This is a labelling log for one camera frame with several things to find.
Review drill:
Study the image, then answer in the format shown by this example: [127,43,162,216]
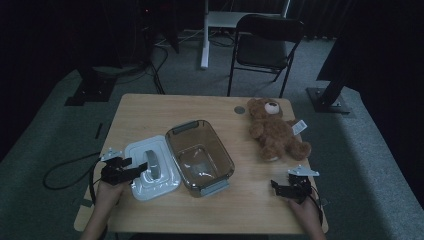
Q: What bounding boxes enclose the black folding chair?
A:
[227,13,305,99]

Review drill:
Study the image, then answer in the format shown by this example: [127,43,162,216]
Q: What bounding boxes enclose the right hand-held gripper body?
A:
[287,164,320,205]

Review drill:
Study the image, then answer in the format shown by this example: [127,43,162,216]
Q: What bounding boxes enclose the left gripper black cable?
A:
[87,159,105,206]

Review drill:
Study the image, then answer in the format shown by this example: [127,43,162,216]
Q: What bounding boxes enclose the black cable on floor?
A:
[42,152,102,191]

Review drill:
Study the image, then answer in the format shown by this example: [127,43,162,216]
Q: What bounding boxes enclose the black background floor cables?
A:
[114,41,169,95]

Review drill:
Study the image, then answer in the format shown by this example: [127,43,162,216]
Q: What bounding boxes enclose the white box lid grey handle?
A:
[123,134,182,202]

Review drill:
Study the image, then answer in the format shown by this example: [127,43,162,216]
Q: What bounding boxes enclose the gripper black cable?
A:
[309,186,324,225]
[87,159,105,206]

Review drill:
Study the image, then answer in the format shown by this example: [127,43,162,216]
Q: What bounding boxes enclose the black stand base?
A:
[306,33,355,115]
[64,65,118,107]

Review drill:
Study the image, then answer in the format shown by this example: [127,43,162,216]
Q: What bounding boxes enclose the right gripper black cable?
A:
[309,186,324,225]

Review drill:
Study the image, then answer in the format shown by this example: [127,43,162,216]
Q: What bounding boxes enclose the brown teddy bear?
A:
[246,97,313,163]

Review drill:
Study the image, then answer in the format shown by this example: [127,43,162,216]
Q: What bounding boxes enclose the white background cable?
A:
[154,29,205,47]

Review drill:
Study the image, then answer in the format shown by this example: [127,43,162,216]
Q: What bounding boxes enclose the person's left hand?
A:
[94,179,130,215]

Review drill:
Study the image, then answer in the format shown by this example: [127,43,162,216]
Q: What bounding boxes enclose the person's right hand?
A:
[287,195,323,232]

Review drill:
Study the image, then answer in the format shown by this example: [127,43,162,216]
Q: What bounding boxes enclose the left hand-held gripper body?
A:
[99,147,132,186]

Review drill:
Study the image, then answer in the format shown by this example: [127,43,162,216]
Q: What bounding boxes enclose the white desk frame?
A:
[199,0,292,70]

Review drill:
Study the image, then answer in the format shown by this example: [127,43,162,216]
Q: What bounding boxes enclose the clear plastic storage box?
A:
[165,119,236,198]

